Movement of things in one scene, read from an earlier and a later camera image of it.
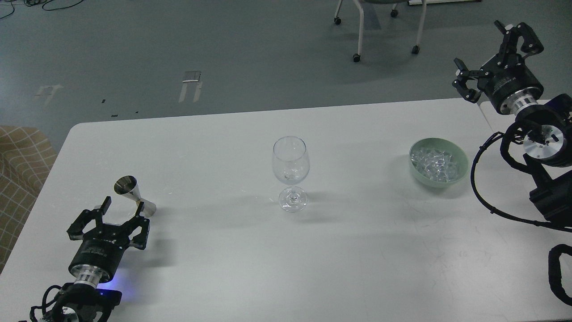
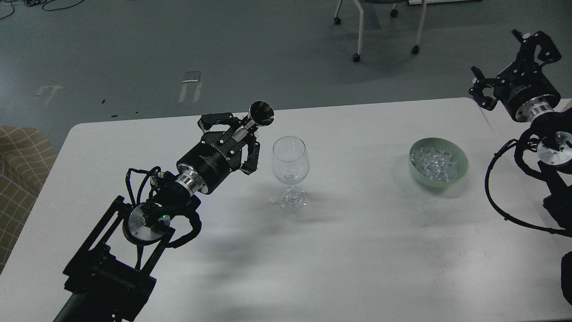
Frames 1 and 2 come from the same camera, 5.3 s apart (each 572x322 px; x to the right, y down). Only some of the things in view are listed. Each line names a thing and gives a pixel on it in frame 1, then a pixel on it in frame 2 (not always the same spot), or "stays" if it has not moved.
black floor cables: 31,2 stays
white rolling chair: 416,48 stays
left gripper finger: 76,230 → 207,121
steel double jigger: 127,186 → 261,113
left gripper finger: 138,220 → 250,165
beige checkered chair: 27,156 stays
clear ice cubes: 435,164 stays
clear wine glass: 291,164 stays
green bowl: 438,162 stays
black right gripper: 506,78 → 522,81
